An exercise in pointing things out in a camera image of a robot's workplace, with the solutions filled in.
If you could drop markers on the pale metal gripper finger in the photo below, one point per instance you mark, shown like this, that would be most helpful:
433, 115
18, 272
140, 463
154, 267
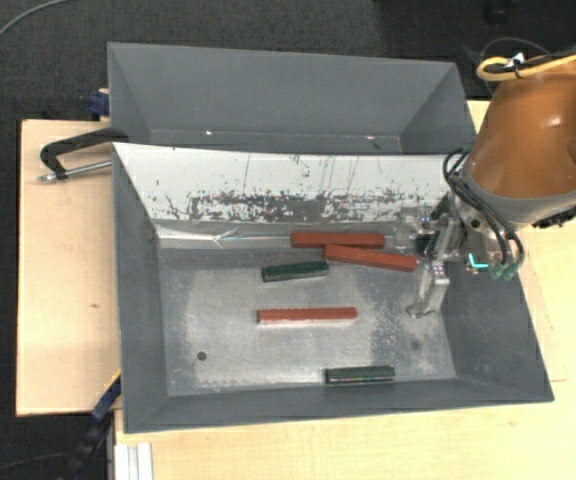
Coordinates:
433, 290
412, 230

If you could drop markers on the red-brown flat block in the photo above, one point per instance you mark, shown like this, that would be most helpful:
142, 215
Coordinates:
308, 315
338, 240
373, 259

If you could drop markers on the dark green flat block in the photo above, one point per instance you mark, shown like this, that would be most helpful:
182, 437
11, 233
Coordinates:
295, 270
360, 374

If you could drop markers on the grey metal bin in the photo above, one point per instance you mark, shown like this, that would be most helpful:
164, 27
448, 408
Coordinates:
278, 348

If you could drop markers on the pale wood flat board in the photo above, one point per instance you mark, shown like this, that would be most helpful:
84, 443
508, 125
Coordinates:
63, 278

